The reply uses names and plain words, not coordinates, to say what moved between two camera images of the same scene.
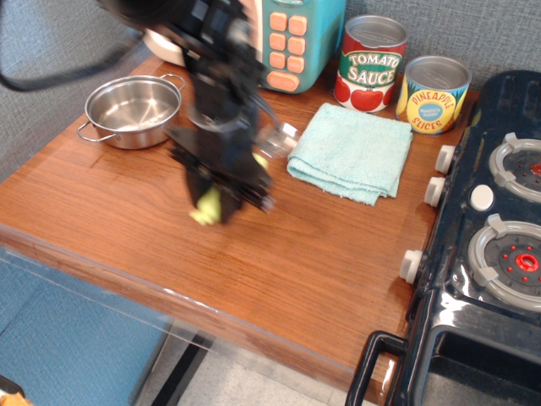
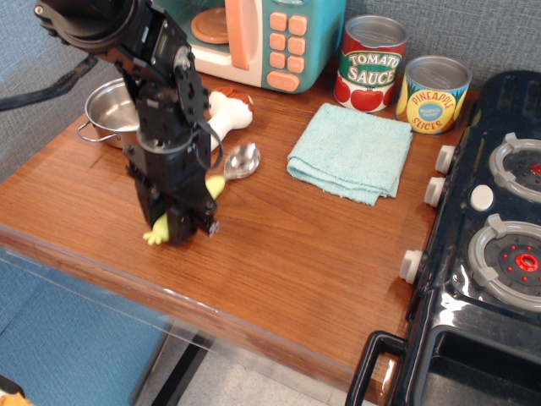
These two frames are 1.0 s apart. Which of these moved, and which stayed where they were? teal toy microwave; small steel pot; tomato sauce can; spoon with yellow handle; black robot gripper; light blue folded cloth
Moved: spoon with yellow handle; black robot gripper
Stayed: small steel pot; tomato sauce can; light blue folded cloth; teal toy microwave
